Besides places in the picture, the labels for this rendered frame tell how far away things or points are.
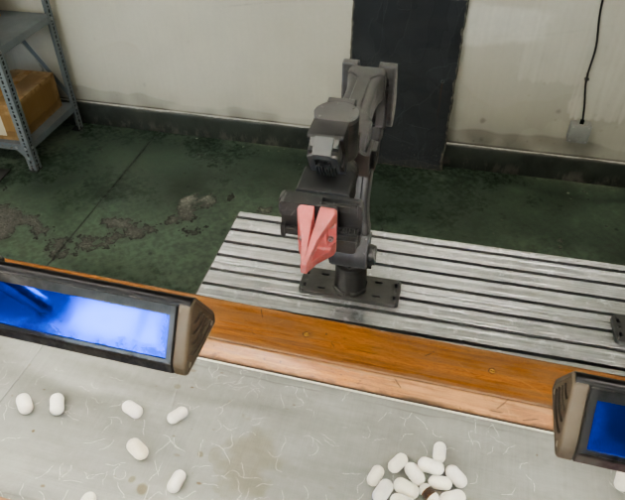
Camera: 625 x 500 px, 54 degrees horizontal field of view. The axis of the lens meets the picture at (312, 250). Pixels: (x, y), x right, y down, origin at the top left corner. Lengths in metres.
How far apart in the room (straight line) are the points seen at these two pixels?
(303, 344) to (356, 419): 0.15
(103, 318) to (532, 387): 0.65
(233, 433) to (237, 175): 1.95
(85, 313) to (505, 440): 0.62
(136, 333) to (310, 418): 0.40
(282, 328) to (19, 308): 0.48
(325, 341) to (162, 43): 2.16
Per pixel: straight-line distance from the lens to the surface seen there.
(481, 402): 0.99
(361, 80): 1.02
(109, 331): 0.65
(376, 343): 1.02
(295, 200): 0.73
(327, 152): 0.70
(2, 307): 0.72
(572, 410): 0.59
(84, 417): 1.02
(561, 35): 2.66
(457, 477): 0.91
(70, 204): 2.78
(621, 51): 2.72
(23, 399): 1.05
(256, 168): 2.83
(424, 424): 0.97
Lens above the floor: 1.54
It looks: 41 degrees down
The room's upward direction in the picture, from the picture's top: straight up
